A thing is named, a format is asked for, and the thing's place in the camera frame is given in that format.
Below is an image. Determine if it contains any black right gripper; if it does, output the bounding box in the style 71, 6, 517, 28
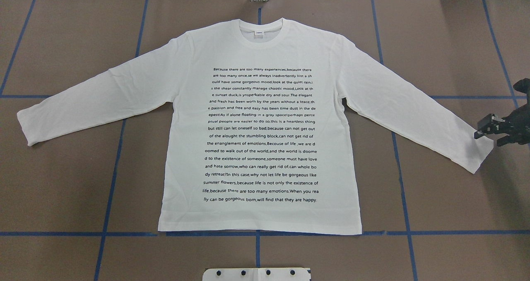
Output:
475, 79, 530, 147

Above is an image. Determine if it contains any white long-sleeve printed shirt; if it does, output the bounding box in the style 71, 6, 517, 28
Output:
17, 18, 494, 235

